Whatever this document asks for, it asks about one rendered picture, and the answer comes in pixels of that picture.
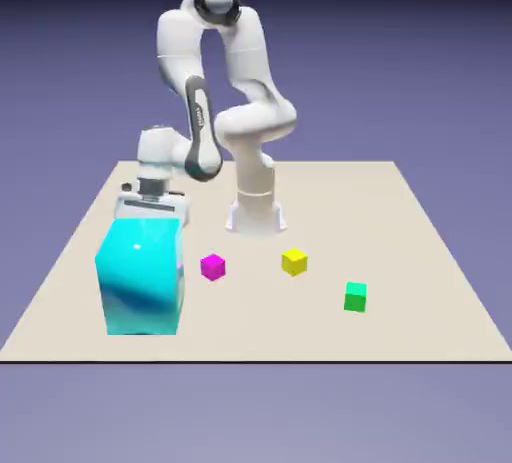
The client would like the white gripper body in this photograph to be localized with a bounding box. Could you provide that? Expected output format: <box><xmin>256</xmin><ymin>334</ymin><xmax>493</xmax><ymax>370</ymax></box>
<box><xmin>113</xmin><ymin>193</ymin><xmax>191</xmax><ymax>227</ymax></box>

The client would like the large cyan box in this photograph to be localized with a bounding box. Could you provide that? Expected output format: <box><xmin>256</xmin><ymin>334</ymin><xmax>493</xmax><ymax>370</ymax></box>
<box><xmin>94</xmin><ymin>217</ymin><xmax>186</xmax><ymax>337</ymax></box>

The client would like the small yellow cube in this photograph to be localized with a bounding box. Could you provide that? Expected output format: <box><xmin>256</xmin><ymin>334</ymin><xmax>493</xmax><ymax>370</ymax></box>
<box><xmin>280</xmin><ymin>247</ymin><xmax>309</xmax><ymax>278</ymax></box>

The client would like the small green cube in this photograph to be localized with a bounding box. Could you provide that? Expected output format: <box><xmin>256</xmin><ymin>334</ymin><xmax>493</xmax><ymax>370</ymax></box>
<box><xmin>343</xmin><ymin>281</ymin><xmax>368</xmax><ymax>313</ymax></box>

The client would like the small magenta cube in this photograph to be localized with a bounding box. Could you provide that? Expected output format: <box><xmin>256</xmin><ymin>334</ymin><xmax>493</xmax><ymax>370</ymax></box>
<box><xmin>199</xmin><ymin>253</ymin><xmax>227</xmax><ymax>282</ymax></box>

